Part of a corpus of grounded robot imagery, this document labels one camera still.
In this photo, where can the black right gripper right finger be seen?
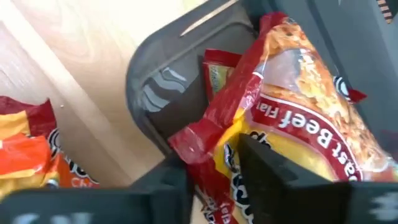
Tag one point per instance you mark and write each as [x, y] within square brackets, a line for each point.
[295, 199]

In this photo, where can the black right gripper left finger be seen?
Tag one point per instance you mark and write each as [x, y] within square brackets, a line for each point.
[124, 205]

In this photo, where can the orange Maruchan noodle packet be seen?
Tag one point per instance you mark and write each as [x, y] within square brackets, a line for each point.
[73, 175]
[25, 155]

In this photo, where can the red Maruchan noodle packet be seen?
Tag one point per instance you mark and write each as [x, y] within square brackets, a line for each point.
[217, 74]
[34, 115]
[295, 93]

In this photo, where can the clear bin with red packets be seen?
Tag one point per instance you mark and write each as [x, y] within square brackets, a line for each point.
[174, 62]

